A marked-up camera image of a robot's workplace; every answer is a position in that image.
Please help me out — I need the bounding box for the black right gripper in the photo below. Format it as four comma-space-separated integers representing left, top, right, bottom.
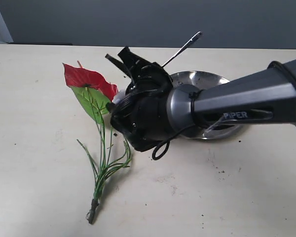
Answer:
105, 46, 173, 99

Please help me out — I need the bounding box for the round steel plate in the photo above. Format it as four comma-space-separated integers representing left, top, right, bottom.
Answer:
171, 71, 244, 140

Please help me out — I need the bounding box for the white scalloped flower pot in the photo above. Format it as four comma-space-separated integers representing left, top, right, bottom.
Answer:
112, 90, 126, 104

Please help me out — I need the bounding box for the red artificial anthurium plant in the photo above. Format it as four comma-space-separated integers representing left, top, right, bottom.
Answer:
63, 63, 132, 225

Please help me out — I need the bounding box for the metal fork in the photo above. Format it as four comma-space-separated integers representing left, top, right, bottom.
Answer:
161, 31, 203, 68

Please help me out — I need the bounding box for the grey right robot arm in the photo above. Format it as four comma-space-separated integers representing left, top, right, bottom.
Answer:
106, 47, 296, 152

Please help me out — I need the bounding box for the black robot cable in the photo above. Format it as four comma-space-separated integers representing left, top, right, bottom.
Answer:
111, 83, 200, 160

